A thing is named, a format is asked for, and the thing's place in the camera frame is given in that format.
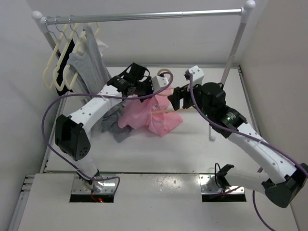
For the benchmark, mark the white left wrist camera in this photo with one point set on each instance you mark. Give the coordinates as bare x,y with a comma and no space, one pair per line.
159,82

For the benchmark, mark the cream hanger outer left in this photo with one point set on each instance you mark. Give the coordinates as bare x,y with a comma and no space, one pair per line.
47,75

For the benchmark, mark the grey t-shirt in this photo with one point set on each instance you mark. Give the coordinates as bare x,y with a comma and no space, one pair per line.
92,76

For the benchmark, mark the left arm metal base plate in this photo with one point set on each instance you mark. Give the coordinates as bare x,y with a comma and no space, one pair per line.
103,187

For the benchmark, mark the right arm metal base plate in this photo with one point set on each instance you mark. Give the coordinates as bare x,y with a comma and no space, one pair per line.
209,187

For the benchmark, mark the white front cover panel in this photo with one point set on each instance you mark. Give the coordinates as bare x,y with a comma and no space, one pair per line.
145,202

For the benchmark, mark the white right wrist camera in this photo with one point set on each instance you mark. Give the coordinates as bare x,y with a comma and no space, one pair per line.
194,73

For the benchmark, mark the tan plastic hanger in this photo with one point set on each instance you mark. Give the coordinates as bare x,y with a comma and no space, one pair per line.
165,95

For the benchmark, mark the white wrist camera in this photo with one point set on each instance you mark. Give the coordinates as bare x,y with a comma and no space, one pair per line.
159,82
194,73

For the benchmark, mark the white garment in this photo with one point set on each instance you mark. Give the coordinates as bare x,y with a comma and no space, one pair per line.
83,46

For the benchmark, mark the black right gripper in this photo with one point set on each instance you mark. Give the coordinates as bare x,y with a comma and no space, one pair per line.
178,93

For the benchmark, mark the cream hanger with black garment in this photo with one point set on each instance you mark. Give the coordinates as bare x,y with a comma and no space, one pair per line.
60,87

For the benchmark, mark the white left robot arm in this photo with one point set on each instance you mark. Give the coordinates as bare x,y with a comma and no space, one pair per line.
72,133

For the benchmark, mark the pink t-shirt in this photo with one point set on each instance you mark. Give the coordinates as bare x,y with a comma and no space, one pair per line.
149,113

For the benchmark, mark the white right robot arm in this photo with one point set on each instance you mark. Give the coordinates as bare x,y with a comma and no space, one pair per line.
281,180

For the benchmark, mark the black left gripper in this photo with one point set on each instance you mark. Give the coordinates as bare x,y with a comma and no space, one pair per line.
148,81

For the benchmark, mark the silver clothes rack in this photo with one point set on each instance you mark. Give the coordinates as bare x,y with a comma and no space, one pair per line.
244,12

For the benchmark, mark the cream hanger with grey shirt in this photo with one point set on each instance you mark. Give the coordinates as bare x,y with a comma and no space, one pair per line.
70,73

